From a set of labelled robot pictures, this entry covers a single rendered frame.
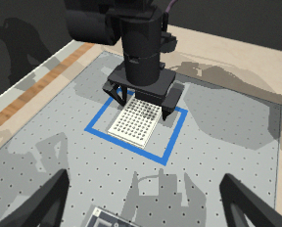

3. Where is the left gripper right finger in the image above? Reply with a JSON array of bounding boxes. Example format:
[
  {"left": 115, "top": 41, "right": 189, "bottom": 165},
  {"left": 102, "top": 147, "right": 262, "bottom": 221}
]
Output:
[{"left": 219, "top": 173, "right": 282, "bottom": 227}]

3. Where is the white well plate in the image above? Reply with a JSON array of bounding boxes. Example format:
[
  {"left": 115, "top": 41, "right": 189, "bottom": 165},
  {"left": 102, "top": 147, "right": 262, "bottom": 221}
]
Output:
[{"left": 108, "top": 93, "right": 162, "bottom": 150}]

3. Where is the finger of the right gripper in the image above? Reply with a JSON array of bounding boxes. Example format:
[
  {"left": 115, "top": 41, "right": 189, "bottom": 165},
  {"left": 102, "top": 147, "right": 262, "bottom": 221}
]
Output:
[
  {"left": 162, "top": 82, "right": 185, "bottom": 121},
  {"left": 103, "top": 80, "right": 127, "bottom": 107}
]

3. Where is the blue tape outline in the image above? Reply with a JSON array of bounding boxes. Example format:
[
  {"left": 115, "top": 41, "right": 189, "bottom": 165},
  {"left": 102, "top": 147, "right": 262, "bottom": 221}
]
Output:
[{"left": 84, "top": 97, "right": 188, "bottom": 165}]

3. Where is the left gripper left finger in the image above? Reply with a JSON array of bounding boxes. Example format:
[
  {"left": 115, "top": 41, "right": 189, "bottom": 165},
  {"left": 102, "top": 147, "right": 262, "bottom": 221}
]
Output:
[{"left": 0, "top": 168, "right": 70, "bottom": 227}]

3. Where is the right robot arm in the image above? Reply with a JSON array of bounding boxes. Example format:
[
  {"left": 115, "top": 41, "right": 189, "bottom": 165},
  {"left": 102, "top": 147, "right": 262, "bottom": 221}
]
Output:
[{"left": 64, "top": 0, "right": 178, "bottom": 59}]

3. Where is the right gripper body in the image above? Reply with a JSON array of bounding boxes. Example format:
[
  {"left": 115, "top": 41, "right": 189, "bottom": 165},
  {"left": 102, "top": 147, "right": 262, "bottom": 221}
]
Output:
[{"left": 107, "top": 31, "right": 182, "bottom": 111}]

